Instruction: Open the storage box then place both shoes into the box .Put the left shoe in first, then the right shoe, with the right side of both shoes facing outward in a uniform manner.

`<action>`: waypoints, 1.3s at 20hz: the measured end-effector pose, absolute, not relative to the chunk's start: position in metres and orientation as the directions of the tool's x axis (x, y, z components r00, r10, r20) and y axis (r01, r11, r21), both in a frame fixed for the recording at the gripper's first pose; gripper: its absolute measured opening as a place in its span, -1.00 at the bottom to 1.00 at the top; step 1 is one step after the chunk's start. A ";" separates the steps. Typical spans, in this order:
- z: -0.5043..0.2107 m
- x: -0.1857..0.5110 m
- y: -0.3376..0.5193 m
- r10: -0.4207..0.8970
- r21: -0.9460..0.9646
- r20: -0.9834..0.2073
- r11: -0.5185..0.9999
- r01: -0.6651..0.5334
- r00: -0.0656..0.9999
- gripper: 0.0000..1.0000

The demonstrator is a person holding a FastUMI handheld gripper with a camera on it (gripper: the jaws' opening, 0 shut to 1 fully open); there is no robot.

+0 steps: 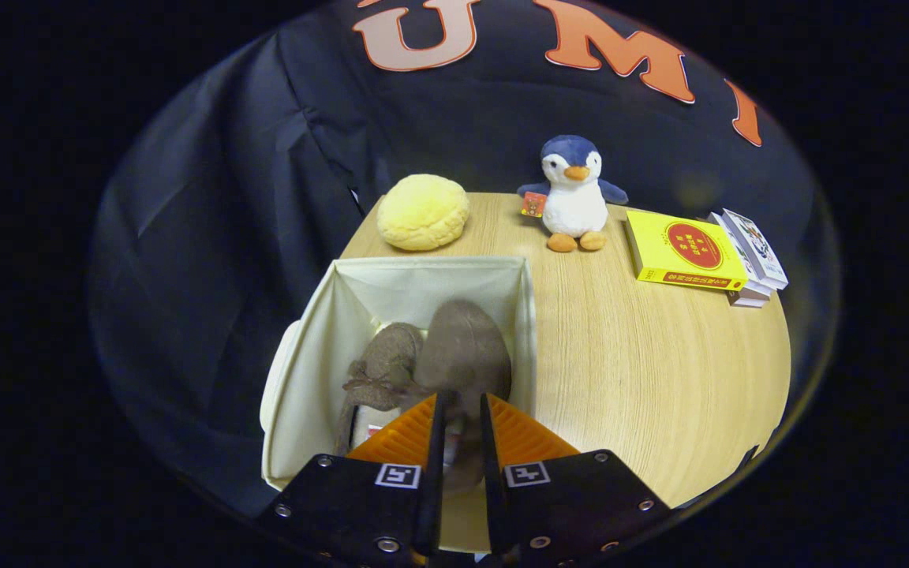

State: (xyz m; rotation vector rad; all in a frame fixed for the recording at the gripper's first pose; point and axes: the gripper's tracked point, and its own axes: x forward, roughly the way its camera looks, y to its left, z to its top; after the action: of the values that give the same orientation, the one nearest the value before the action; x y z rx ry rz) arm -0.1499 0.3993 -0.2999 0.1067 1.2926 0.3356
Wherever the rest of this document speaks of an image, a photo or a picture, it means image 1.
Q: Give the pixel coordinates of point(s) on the yellow bun plush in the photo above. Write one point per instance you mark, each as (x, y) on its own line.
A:
(423, 213)

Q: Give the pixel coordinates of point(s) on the penguin plush toy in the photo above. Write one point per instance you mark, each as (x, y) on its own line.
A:
(577, 209)

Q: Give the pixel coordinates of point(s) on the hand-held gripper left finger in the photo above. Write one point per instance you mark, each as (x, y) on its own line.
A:
(431, 505)

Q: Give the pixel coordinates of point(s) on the yellow book with red circle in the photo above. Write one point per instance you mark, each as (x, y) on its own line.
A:
(691, 248)

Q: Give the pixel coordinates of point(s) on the brown shoe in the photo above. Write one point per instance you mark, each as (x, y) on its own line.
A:
(391, 355)
(462, 347)

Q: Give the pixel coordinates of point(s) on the black backdrop cloth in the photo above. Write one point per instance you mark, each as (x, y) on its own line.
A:
(226, 197)

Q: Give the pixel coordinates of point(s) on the beige fabric storage box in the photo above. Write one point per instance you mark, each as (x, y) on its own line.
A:
(423, 280)

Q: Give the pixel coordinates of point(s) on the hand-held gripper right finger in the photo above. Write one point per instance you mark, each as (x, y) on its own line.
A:
(492, 489)

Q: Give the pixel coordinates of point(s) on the white illustrated book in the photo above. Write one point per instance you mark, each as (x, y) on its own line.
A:
(754, 244)

